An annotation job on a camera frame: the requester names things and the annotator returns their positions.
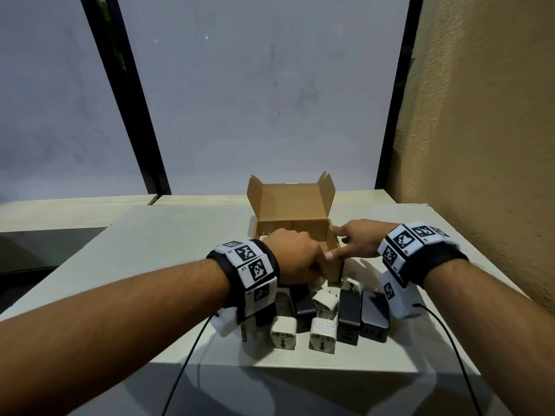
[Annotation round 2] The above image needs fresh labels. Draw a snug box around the person's right forearm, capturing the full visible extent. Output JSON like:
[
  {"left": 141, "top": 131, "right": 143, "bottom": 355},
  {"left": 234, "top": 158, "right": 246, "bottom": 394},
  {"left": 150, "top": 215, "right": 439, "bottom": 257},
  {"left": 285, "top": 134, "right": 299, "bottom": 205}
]
[{"left": 423, "top": 259, "right": 555, "bottom": 416}]

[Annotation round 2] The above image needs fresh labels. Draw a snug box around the right marker wrist band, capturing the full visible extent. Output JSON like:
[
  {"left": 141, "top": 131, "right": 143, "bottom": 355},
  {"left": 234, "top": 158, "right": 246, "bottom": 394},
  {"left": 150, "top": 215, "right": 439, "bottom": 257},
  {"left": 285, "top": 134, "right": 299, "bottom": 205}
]
[{"left": 377, "top": 221, "right": 469, "bottom": 289}]

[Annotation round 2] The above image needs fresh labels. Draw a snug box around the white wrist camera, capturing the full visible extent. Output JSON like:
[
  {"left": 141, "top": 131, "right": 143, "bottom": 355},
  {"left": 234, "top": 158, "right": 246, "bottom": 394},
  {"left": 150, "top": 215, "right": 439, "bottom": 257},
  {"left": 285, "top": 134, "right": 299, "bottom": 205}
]
[
  {"left": 215, "top": 307, "right": 244, "bottom": 338},
  {"left": 379, "top": 272, "right": 428, "bottom": 320}
]

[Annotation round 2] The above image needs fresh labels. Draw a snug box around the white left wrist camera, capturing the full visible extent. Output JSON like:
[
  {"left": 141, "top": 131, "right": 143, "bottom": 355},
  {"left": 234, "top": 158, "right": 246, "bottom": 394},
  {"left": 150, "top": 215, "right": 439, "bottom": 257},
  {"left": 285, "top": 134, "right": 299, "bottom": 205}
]
[{"left": 215, "top": 307, "right": 244, "bottom": 338}]

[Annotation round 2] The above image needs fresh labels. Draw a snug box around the black window mullion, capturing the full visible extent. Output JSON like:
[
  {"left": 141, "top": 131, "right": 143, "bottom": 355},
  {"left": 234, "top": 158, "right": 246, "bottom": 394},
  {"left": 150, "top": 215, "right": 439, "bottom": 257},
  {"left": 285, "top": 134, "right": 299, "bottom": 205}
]
[
  {"left": 375, "top": 0, "right": 425, "bottom": 190},
  {"left": 79, "top": 0, "right": 171, "bottom": 196}
]

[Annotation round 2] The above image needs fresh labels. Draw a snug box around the beige window ledge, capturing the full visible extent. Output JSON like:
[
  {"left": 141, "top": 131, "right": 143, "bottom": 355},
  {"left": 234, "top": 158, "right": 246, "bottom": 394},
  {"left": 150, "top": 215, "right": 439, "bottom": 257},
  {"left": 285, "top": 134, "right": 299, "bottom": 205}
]
[{"left": 0, "top": 189, "right": 397, "bottom": 233}]

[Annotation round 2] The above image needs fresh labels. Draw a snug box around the left marker wrist band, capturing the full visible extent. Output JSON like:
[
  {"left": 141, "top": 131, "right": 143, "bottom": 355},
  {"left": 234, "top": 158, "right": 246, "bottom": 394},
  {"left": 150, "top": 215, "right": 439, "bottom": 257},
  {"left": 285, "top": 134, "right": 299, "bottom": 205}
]
[{"left": 206, "top": 239, "right": 281, "bottom": 319}]

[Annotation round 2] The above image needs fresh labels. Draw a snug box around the person's left hand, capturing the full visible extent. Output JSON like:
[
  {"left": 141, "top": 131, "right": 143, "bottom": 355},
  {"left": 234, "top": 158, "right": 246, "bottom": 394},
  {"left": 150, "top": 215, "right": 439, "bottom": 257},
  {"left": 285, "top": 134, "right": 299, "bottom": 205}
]
[{"left": 262, "top": 228, "right": 328, "bottom": 287}]

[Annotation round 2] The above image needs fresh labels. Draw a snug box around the person's left forearm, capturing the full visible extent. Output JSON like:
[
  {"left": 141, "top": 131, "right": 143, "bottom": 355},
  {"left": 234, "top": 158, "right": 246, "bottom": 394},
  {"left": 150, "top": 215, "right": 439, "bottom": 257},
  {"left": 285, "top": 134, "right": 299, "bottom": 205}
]
[{"left": 0, "top": 259, "right": 231, "bottom": 416}]

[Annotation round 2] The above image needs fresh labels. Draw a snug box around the black right camera cable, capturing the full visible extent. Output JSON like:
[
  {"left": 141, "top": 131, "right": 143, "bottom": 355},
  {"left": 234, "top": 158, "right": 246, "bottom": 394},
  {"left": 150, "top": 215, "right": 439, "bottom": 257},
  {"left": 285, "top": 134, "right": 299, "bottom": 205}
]
[{"left": 412, "top": 303, "right": 483, "bottom": 416}]

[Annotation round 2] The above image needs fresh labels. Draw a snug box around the person's right hand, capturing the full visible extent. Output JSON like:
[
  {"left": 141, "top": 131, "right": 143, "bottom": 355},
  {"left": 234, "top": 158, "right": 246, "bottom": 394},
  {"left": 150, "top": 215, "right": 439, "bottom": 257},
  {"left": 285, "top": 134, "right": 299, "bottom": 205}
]
[{"left": 325, "top": 219, "right": 399, "bottom": 261}]

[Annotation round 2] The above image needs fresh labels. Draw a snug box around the marker wrist band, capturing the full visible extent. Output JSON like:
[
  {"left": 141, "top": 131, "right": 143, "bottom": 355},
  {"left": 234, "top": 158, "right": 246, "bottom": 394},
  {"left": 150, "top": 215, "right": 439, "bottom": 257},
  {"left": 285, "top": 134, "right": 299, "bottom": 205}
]
[
  {"left": 377, "top": 221, "right": 469, "bottom": 289},
  {"left": 206, "top": 239, "right": 281, "bottom": 319}
]

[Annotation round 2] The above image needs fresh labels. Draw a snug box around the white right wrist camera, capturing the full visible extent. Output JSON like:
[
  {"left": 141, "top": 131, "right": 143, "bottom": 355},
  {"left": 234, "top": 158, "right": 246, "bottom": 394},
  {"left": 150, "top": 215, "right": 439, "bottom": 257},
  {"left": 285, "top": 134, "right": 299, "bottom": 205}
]
[{"left": 379, "top": 272, "right": 428, "bottom": 320}]

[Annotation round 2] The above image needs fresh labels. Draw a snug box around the frosted window pane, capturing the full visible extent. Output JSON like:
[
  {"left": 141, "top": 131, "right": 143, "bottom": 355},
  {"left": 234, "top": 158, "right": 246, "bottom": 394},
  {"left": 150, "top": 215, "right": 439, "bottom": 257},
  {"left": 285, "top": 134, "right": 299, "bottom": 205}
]
[
  {"left": 116, "top": 0, "right": 411, "bottom": 196},
  {"left": 0, "top": 0, "right": 149, "bottom": 203}
]

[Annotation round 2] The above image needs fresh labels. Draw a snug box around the black camera cable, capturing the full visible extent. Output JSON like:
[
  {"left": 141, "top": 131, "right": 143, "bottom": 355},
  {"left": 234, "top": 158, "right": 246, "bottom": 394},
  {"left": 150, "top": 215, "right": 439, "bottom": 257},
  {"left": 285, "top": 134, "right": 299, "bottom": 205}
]
[
  {"left": 412, "top": 303, "right": 483, "bottom": 416},
  {"left": 161, "top": 314, "right": 216, "bottom": 416}
]

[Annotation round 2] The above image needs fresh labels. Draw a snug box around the brown cardboard box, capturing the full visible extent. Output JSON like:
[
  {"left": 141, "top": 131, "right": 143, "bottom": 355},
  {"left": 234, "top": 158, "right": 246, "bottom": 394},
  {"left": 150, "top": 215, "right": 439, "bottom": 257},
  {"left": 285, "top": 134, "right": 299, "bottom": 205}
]
[{"left": 247, "top": 171, "right": 345, "bottom": 285}]

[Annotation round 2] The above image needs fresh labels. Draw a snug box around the black left camera cable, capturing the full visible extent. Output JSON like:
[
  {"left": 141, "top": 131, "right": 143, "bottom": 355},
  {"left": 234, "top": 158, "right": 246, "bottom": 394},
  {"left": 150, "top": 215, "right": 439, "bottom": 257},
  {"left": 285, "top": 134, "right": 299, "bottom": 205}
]
[{"left": 161, "top": 314, "right": 216, "bottom": 416}]

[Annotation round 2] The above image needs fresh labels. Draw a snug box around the grey-topped black charger block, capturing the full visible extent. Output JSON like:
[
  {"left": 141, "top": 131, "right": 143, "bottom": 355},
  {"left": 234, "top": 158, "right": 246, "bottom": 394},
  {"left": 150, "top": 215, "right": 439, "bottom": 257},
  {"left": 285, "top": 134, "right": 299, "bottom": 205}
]
[{"left": 359, "top": 289, "right": 390, "bottom": 344}]

